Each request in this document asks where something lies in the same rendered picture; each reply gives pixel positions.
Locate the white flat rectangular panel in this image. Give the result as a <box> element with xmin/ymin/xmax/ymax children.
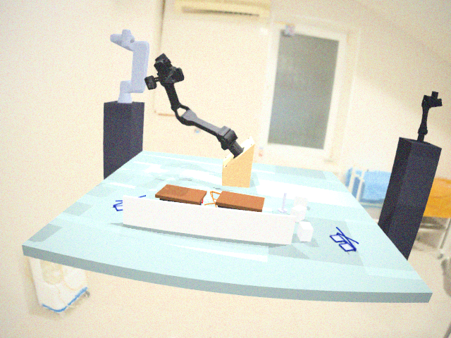
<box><xmin>123</xmin><ymin>195</ymin><xmax>296</xmax><ymax>245</ymax></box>

